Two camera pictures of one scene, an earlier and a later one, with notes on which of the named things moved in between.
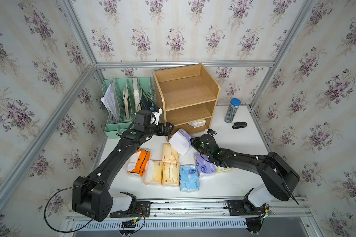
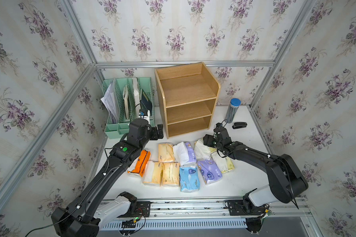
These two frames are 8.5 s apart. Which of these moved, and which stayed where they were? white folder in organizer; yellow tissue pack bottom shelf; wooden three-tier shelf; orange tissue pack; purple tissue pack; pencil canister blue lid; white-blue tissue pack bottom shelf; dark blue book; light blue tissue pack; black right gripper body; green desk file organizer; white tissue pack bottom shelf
Moved: black right gripper body; white-blue tissue pack bottom shelf; purple tissue pack; yellow tissue pack bottom shelf; white tissue pack bottom shelf
Stayed: wooden three-tier shelf; dark blue book; white folder in organizer; orange tissue pack; green desk file organizer; light blue tissue pack; pencil canister blue lid
